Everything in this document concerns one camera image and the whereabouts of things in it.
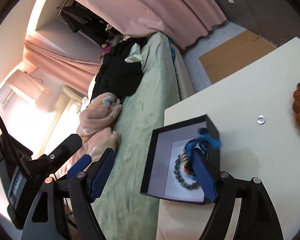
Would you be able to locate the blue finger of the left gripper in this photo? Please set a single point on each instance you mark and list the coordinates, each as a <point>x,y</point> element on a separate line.
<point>79,166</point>

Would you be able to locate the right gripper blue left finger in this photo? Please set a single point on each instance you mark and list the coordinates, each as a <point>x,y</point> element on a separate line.
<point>100,172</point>

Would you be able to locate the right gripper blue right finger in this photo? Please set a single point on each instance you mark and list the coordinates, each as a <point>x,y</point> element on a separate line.
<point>206,175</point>

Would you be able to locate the black jewelry box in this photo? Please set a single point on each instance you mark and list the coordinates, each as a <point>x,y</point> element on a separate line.
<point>168,170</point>

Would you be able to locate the pink fleece blanket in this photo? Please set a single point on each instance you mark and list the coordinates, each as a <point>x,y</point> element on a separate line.
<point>95,129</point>

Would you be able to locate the green bed sheet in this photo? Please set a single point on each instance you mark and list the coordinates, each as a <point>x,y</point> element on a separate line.
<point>121,211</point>

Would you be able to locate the pink curtain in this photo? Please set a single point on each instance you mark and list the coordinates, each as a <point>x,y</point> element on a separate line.
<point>73,72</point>
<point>184,21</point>

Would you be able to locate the black clothing pile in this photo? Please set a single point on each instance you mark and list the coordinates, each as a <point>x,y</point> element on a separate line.
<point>116,75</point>

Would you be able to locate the flattened cardboard sheet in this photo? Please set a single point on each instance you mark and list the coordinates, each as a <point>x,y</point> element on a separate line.
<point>234,54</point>

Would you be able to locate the hanging dark clothes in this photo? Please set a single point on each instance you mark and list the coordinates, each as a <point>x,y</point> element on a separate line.
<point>80,18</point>

